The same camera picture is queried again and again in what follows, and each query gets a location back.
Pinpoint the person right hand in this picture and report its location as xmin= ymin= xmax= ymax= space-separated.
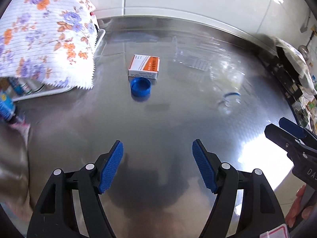
xmin=285 ymin=184 xmax=314 ymax=228

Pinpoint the black stove with cover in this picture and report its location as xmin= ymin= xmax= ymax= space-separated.
xmin=268 ymin=36 xmax=316 ymax=128

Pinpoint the hanging metal ladle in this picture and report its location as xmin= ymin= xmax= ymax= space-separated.
xmin=298 ymin=25 xmax=316 ymax=61

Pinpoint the clear plastic bottle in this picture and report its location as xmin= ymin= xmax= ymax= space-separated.
xmin=210 ymin=60 xmax=245 ymax=115

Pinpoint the clear plastic blister tray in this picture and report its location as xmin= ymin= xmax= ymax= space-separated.
xmin=172 ymin=36 xmax=211 ymax=71

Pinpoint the blue label bottle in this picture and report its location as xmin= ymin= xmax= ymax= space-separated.
xmin=0 ymin=90 xmax=16 ymax=121

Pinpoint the blue plastic bottle cap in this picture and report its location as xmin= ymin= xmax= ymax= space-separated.
xmin=130 ymin=77 xmax=152 ymax=97

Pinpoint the orange white medicine box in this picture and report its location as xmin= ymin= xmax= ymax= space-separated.
xmin=128 ymin=54 xmax=160 ymax=80

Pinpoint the floral cloth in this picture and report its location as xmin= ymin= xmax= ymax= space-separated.
xmin=1 ymin=0 xmax=97 ymax=89

